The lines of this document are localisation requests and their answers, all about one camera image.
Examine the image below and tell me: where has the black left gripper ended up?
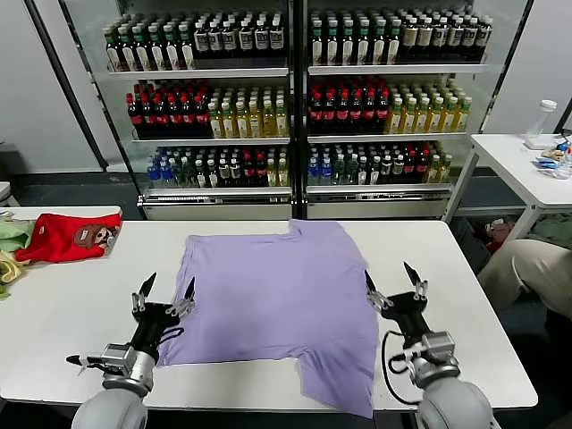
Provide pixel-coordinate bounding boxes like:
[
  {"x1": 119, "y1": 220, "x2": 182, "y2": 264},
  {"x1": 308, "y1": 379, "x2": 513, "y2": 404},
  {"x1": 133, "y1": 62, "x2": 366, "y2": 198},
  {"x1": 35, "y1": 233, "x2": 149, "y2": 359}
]
[{"x1": 130, "y1": 271, "x2": 198, "y2": 361}]

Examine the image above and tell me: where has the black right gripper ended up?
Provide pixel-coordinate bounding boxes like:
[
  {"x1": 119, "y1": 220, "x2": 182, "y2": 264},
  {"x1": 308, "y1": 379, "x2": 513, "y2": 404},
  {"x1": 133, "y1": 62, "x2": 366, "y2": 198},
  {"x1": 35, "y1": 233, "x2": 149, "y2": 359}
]
[{"x1": 363, "y1": 261, "x2": 431, "y2": 352}]

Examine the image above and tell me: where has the purple cartoon print t-shirt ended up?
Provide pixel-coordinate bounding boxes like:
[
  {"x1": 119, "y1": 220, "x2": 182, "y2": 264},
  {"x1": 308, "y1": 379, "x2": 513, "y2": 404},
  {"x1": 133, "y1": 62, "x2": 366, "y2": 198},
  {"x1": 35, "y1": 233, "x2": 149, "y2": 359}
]
[{"x1": 156, "y1": 218, "x2": 381, "y2": 420}]

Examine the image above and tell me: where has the glass drinks display cooler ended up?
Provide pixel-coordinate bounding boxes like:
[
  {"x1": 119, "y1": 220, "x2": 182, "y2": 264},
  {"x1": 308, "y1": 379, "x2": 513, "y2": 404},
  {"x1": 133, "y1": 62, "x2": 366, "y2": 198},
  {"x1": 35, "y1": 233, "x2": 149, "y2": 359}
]
[
  {"x1": 298, "y1": 0, "x2": 537, "y2": 220},
  {"x1": 26, "y1": 0, "x2": 299, "y2": 221}
]

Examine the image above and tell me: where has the dark plastic crate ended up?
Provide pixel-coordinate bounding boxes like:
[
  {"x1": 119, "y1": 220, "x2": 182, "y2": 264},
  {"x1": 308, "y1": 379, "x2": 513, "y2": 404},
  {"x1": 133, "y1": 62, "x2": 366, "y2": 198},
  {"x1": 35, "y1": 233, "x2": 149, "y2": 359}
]
[{"x1": 450, "y1": 216, "x2": 492, "y2": 272}]

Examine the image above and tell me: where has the white cooler shelf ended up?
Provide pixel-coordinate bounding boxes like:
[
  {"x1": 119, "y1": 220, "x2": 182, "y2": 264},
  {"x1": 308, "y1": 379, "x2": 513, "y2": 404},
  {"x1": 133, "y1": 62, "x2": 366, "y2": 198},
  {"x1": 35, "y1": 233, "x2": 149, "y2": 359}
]
[
  {"x1": 307, "y1": 63, "x2": 491, "y2": 76},
  {"x1": 143, "y1": 186, "x2": 294, "y2": 197},
  {"x1": 105, "y1": 66, "x2": 290, "y2": 81},
  {"x1": 306, "y1": 182, "x2": 453, "y2": 195},
  {"x1": 307, "y1": 131, "x2": 475, "y2": 145},
  {"x1": 130, "y1": 136, "x2": 291, "y2": 146}
]

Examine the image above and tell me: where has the red garment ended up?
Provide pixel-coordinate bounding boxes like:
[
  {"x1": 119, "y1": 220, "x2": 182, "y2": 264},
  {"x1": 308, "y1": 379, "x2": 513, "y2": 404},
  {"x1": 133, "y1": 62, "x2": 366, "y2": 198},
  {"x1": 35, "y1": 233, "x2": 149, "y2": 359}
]
[{"x1": 474, "y1": 217, "x2": 516, "y2": 254}]

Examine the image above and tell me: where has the red bear print shirt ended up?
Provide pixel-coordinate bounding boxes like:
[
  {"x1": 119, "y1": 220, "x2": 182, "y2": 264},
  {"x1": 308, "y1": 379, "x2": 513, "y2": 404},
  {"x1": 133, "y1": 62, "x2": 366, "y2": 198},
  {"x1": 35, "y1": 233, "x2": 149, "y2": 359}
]
[{"x1": 14, "y1": 212, "x2": 124, "y2": 265}]

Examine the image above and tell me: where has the beige trousered leg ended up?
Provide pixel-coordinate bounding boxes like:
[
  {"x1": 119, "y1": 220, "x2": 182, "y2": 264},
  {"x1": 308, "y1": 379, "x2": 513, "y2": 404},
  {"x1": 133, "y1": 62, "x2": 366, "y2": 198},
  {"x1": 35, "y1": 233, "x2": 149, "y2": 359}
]
[{"x1": 477, "y1": 239, "x2": 572, "y2": 321}]

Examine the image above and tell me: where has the pale yellow garment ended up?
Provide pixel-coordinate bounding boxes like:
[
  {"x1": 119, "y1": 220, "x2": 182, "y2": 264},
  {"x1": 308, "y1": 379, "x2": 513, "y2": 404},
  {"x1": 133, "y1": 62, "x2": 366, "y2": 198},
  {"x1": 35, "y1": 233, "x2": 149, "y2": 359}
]
[{"x1": 0, "y1": 249, "x2": 31, "y2": 285}]

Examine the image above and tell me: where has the white side table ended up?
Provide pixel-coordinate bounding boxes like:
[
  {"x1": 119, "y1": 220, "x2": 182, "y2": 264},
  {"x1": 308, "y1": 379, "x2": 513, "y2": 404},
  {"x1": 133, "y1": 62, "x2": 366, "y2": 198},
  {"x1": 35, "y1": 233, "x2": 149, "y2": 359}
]
[{"x1": 444, "y1": 132, "x2": 572, "y2": 251}]

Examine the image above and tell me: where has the dark green garment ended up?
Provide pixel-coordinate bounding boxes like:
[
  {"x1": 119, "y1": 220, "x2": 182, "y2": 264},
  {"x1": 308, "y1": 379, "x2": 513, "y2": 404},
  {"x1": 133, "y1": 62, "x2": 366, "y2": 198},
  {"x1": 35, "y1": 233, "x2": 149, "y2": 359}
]
[{"x1": 530, "y1": 213, "x2": 572, "y2": 250}]

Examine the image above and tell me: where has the white flat box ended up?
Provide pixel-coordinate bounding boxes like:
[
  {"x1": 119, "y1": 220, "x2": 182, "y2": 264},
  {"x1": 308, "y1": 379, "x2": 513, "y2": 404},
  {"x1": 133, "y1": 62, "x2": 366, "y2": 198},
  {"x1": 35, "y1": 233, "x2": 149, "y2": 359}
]
[{"x1": 524, "y1": 135, "x2": 560, "y2": 151}]

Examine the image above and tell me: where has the clear plastic bag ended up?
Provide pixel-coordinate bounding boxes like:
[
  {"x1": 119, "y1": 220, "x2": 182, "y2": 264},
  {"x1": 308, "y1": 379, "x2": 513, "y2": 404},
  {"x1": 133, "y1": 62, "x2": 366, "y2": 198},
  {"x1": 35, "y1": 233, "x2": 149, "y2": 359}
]
[{"x1": 543, "y1": 151, "x2": 572, "y2": 181}]

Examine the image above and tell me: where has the clear bottle white cap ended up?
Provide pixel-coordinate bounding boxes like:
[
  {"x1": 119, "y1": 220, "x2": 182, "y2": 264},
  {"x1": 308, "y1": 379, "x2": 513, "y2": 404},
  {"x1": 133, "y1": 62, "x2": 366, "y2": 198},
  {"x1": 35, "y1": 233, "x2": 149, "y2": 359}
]
[{"x1": 526, "y1": 99, "x2": 559, "y2": 140}]

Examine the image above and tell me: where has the green cap tea bottle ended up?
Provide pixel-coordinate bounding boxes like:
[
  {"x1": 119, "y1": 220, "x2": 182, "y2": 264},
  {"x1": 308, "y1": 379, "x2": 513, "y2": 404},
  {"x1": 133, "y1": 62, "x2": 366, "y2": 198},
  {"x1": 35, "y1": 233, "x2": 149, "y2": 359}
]
[
  {"x1": 311, "y1": 20, "x2": 327, "y2": 67},
  {"x1": 148, "y1": 24, "x2": 167, "y2": 72},
  {"x1": 386, "y1": 19, "x2": 402, "y2": 66},
  {"x1": 118, "y1": 26, "x2": 138, "y2": 72},
  {"x1": 356, "y1": 20, "x2": 373, "y2": 67},
  {"x1": 133, "y1": 25, "x2": 152, "y2": 72},
  {"x1": 164, "y1": 23, "x2": 182, "y2": 72},
  {"x1": 103, "y1": 27, "x2": 122, "y2": 72},
  {"x1": 179, "y1": 22, "x2": 197, "y2": 71},
  {"x1": 371, "y1": 19, "x2": 388, "y2": 66},
  {"x1": 341, "y1": 20, "x2": 358, "y2": 67},
  {"x1": 325, "y1": 20, "x2": 342, "y2": 67}
]

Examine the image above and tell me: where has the dark bottle beige label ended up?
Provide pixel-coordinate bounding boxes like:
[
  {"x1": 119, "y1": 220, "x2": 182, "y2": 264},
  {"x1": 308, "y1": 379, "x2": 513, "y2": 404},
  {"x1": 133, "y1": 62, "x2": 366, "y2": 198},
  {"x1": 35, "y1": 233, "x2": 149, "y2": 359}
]
[
  {"x1": 477, "y1": 16, "x2": 493, "y2": 62},
  {"x1": 462, "y1": 16, "x2": 479, "y2": 62},
  {"x1": 447, "y1": 17, "x2": 464, "y2": 62},
  {"x1": 400, "y1": 18, "x2": 418, "y2": 63},
  {"x1": 432, "y1": 17, "x2": 449, "y2": 63},
  {"x1": 416, "y1": 18, "x2": 433, "y2": 63}
]

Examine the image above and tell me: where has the dark bottle white label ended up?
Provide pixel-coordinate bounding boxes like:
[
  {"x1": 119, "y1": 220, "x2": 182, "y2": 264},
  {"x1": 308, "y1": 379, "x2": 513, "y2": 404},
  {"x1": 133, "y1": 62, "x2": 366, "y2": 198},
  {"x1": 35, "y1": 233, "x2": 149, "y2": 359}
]
[
  {"x1": 208, "y1": 21, "x2": 224, "y2": 59},
  {"x1": 194, "y1": 21, "x2": 210, "y2": 59},
  {"x1": 223, "y1": 20, "x2": 240, "y2": 59},
  {"x1": 269, "y1": 19, "x2": 287, "y2": 58},
  {"x1": 254, "y1": 19, "x2": 271, "y2": 58},
  {"x1": 238, "y1": 20, "x2": 256, "y2": 58}
]

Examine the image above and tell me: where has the black left gripper cable loop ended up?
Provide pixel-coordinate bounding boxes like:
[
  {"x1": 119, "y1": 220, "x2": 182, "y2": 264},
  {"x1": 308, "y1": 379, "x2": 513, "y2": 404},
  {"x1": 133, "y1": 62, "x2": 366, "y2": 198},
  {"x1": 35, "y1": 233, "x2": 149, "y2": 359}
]
[{"x1": 158, "y1": 326, "x2": 186, "y2": 348}]

